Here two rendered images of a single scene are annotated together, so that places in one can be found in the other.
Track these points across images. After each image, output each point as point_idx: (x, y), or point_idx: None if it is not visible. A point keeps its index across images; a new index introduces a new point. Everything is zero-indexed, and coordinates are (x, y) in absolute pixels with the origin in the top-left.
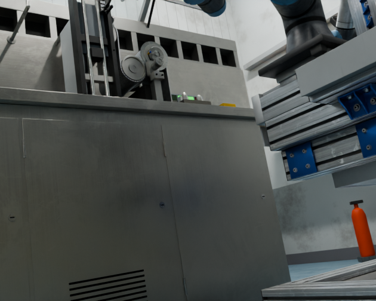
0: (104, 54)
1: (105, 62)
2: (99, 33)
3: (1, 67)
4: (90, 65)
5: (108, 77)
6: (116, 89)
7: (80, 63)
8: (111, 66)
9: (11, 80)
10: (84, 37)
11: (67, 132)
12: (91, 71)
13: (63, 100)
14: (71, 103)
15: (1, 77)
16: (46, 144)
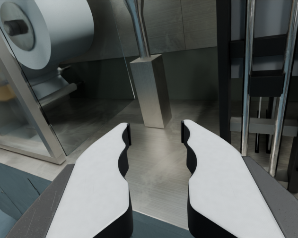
0: (288, 83)
1: (286, 101)
2: (289, 27)
3: (193, 15)
4: (244, 112)
5: (286, 129)
6: (294, 154)
7: (220, 112)
8: None
9: (204, 30)
10: (241, 49)
11: (165, 237)
12: (244, 121)
13: (150, 223)
14: (159, 228)
15: (193, 28)
16: (146, 236)
